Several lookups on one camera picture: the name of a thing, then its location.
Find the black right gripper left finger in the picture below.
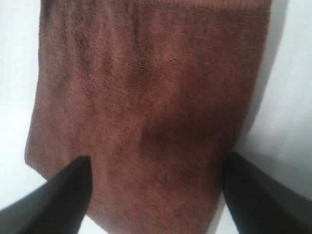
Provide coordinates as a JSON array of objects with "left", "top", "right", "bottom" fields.
[{"left": 0, "top": 156, "right": 92, "bottom": 234}]

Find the brown towel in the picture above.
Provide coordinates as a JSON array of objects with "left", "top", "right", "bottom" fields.
[{"left": 25, "top": 0, "right": 271, "bottom": 234}]

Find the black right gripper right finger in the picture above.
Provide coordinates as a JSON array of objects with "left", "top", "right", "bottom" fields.
[{"left": 223, "top": 153, "right": 312, "bottom": 234}]

